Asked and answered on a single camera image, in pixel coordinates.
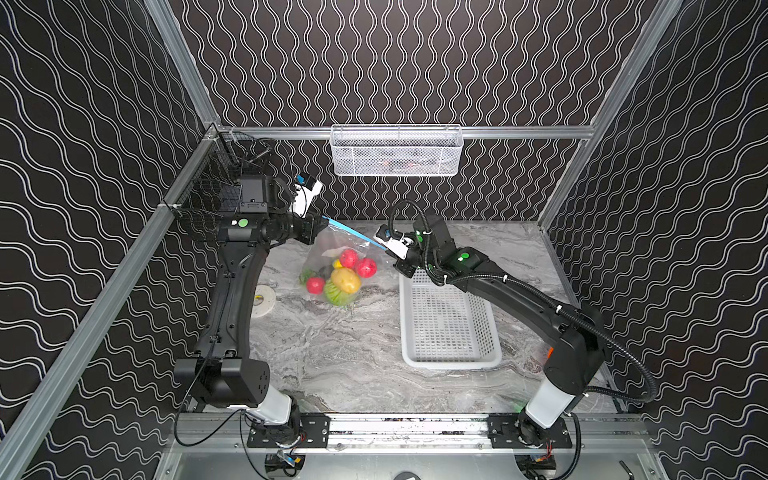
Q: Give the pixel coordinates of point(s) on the black wire wall basket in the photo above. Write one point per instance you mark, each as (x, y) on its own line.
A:
(225, 180)

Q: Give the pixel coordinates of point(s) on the white plastic perforated basket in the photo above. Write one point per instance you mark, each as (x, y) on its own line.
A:
(443, 328)

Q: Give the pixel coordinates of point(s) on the red toy fruit front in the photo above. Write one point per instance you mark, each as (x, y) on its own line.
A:
(315, 285)

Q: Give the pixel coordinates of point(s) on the white tape roll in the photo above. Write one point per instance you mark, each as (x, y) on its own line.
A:
(264, 301)

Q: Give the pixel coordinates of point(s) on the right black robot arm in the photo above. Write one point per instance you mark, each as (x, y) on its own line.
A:
(576, 337)

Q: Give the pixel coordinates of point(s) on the white wire wall basket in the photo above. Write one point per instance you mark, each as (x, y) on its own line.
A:
(391, 150)

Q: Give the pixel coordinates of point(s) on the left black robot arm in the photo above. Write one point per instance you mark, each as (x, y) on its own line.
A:
(244, 219)

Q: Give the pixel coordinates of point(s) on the small red toy apple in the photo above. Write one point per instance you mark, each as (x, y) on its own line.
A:
(349, 258)

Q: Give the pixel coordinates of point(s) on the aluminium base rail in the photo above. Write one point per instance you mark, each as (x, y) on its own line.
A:
(416, 433)

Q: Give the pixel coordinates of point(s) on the green toy cabbage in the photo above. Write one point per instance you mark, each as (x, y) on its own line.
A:
(336, 296)

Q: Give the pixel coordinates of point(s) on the red toy fruit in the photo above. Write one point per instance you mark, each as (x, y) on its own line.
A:
(366, 268)
(315, 285)

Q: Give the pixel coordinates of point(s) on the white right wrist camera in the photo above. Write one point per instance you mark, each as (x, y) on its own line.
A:
(397, 244)

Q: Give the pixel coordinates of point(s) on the clear blue-zip bag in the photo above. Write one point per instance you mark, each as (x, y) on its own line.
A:
(323, 257)

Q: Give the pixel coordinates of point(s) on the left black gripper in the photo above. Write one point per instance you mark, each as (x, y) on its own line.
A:
(310, 228)

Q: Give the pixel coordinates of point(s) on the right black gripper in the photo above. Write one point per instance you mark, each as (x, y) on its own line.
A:
(405, 268)

